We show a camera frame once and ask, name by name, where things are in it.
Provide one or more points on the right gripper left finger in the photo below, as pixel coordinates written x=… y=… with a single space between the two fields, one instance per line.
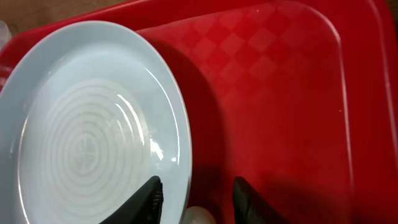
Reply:
x=143 y=207

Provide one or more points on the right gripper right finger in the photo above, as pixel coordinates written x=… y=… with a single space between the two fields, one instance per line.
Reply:
x=250 y=207

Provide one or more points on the white plastic spoon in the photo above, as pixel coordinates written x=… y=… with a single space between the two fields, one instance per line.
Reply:
x=198 y=215

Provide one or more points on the light blue plate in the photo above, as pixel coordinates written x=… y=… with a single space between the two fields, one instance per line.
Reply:
x=89 y=114

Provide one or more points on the red serving tray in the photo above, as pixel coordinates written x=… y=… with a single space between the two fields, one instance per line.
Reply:
x=297 y=97

